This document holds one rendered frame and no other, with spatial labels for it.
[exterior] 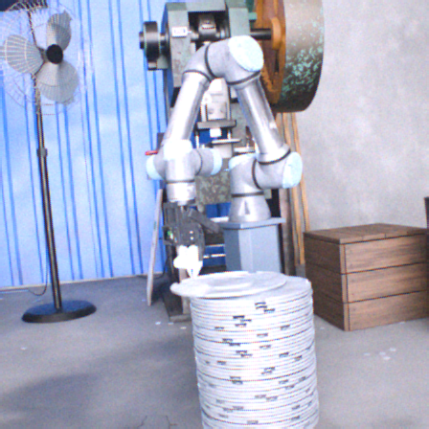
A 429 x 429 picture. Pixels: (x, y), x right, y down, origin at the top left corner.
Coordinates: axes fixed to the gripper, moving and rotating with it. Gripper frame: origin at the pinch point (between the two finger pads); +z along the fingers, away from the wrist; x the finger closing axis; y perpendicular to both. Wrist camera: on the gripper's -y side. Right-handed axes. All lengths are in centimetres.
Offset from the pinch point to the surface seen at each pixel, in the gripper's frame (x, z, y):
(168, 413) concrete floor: -1.2, 35.6, 13.0
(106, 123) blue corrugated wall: -213, -72, -106
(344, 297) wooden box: -5, 22, -73
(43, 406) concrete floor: -33, 36, 34
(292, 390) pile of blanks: 34.9, 23.8, 3.7
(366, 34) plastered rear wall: -108, -127, -274
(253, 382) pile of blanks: 30.8, 20.2, 11.7
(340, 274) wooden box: -6, 14, -73
